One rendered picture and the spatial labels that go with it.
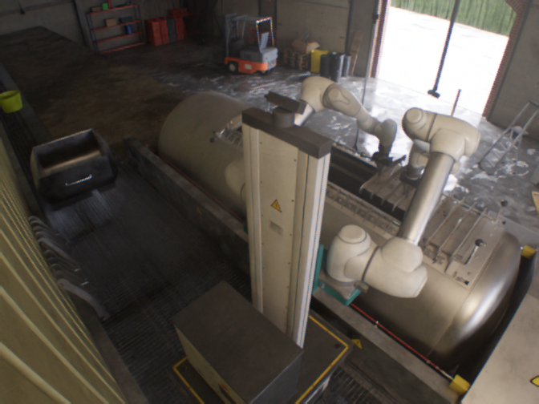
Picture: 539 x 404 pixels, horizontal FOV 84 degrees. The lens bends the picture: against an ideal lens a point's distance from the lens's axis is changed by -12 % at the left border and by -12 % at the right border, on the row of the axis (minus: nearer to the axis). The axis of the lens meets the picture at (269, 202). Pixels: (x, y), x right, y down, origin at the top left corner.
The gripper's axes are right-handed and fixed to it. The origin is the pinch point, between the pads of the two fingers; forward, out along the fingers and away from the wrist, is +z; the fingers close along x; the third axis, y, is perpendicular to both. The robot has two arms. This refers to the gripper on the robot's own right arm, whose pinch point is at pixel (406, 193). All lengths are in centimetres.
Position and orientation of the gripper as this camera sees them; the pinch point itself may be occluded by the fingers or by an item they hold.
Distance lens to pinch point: 222.1
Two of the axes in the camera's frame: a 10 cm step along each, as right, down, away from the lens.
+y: -7.3, 4.4, -5.3
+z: 0.0, 7.7, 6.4
